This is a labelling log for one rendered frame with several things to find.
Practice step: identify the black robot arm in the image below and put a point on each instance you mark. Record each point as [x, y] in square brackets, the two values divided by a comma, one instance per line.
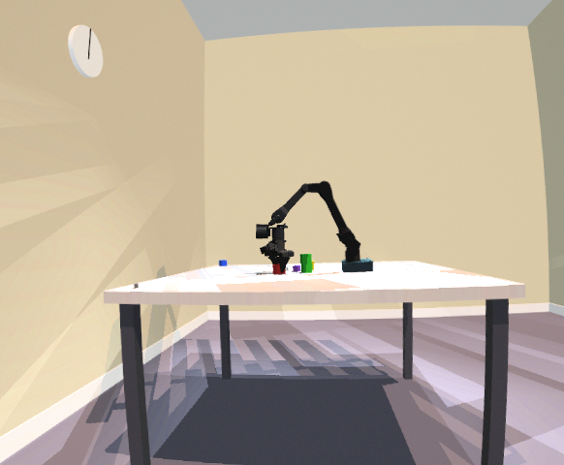
[324, 189]

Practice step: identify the red block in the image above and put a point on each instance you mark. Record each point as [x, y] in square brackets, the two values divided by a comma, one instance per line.
[276, 269]

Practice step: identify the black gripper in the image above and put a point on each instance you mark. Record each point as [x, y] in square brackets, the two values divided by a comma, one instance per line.
[284, 254]

